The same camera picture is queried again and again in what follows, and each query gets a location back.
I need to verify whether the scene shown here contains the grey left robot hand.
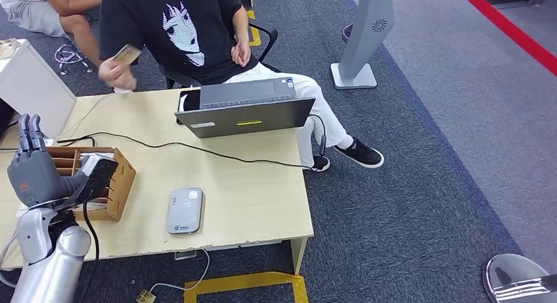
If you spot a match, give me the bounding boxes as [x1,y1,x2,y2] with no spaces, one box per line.
[6,114,91,208]

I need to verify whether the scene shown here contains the person's right hand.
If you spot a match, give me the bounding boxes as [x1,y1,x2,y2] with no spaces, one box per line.
[97,57,137,92]

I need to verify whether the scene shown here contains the person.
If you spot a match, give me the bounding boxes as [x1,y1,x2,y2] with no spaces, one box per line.
[97,0,386,174]
[0,0,134,95]

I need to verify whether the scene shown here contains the wooden card organizer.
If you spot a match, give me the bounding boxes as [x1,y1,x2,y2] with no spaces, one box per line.
[45,146,137,223]

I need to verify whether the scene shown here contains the thin white cable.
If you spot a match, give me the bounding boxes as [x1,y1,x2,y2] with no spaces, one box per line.
[55,93,110,141]

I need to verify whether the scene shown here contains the chrome stool base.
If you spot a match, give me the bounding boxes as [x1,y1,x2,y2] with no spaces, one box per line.
[54,40,95,76]

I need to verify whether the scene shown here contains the white floor cable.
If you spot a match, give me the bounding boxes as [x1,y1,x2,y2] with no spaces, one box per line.
[148,248,211,294]

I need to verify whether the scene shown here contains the long black cable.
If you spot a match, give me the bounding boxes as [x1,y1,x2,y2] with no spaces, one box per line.
[0,114,328,172]

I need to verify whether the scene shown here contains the grey laptop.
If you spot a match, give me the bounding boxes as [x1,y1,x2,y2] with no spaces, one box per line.
[174,77,317,140]

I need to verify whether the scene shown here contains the person's left hand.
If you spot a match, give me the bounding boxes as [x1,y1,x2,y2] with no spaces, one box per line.
[231,42,253,68]

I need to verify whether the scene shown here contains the ID card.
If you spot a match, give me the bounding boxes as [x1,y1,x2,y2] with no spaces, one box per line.
[112,43,143,66]

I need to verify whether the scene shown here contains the pale item on cabinet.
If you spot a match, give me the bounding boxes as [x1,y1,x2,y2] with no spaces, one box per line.
[0,38,21,60]

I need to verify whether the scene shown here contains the black tablet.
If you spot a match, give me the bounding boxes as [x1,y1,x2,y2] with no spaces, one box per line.
[176,88,202,126]

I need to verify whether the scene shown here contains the black office chair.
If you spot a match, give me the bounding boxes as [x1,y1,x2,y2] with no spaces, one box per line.
[158,18,279,91]

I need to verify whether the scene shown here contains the white cabinet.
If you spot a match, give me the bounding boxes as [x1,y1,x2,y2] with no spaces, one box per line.
[0,39,78,140]

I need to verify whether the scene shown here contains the white key card stack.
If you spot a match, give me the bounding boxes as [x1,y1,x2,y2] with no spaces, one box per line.
[70,202,108,213]
[79,151,116,162]

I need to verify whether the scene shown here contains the grey card reader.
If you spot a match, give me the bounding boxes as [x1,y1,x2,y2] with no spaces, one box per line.
[166,187,204,236]

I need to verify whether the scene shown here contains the grey kiosk stand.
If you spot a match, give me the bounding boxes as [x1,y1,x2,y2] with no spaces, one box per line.
[330,0,396,91]

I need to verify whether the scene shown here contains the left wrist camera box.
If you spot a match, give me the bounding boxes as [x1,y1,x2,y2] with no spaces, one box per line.
[68,154,120,207]

